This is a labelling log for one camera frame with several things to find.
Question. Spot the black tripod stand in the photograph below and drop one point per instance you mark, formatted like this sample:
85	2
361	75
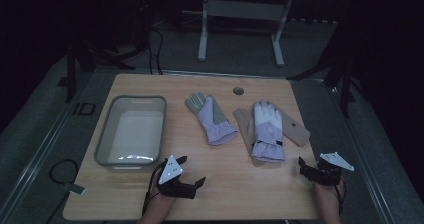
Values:
340	74
83	60

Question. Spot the beige knit glove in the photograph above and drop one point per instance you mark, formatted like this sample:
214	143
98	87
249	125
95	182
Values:
246	127
296	130

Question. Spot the dark equipment with red light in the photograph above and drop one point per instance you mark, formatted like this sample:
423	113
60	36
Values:
143	14

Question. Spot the black rectangular floor frame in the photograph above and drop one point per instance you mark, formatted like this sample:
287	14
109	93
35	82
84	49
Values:
84	109

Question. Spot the aluminium floor rail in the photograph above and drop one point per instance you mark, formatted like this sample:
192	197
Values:
40	157
363	170

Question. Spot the person's left hand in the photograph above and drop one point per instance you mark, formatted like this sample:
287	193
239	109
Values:
160	199

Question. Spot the purple glove with white fingers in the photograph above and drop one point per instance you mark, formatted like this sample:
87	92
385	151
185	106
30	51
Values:
268	130

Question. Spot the round grey table grommet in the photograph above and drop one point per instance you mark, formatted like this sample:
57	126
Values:
238	91

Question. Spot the person's right hand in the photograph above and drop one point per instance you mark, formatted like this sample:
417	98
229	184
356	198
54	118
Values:
328	190

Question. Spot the white metal desk frame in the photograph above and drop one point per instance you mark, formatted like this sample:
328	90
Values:
245	10

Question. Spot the grey plastic bin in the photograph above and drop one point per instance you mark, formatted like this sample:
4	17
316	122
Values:
140	130

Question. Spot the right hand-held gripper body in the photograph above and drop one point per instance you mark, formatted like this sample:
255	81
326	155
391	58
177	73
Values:
325	174

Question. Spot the purple glove with grey palm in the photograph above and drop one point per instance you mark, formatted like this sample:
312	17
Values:
213	124

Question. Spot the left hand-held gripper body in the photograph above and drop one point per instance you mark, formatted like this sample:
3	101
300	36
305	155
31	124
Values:
170	170

